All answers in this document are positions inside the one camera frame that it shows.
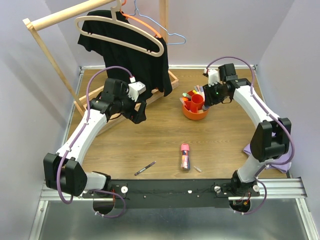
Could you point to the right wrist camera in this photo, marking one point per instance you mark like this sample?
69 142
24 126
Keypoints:
213 76

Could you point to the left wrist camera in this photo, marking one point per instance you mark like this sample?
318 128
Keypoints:
135 89

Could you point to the orange black highlighter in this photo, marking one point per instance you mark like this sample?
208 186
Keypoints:
184 101

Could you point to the dark purple pen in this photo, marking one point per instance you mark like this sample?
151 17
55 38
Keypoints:
145 168

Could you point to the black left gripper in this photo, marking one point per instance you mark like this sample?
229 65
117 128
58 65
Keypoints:
133 114

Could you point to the blue wire hanger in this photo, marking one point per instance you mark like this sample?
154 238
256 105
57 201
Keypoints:
162 23

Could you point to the blue glue stick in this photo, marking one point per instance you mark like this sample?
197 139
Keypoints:
205 108

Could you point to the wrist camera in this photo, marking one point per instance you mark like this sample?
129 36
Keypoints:
213 76
135 89

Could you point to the beige plastic hanger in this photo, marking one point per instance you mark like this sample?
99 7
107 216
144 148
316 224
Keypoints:
113 20

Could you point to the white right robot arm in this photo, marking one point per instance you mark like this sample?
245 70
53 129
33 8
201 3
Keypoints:
270 140

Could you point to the blue capped white marker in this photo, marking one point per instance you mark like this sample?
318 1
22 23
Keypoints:
201 91

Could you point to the orange hanger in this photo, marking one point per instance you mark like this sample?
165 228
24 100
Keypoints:
127 16

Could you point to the orange round pen organizer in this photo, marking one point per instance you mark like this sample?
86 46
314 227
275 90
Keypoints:
196 113

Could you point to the purple cloth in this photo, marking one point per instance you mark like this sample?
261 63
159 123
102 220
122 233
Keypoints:
282 168

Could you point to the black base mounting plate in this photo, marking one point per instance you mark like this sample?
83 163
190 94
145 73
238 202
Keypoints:
180 193

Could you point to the wooden clothes rack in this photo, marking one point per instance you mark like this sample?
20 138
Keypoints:
64 15

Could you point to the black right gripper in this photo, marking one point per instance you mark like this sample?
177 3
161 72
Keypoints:
209 100

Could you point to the black t-shirt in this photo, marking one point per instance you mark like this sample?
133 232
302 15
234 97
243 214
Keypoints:
151 71

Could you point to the pink lidded pen tube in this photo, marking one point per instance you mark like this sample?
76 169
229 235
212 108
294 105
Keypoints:
185 160

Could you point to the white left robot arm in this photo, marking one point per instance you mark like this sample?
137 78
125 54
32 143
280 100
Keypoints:
63 170

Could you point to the mint green highlighter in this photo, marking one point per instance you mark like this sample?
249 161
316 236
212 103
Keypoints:
186 95

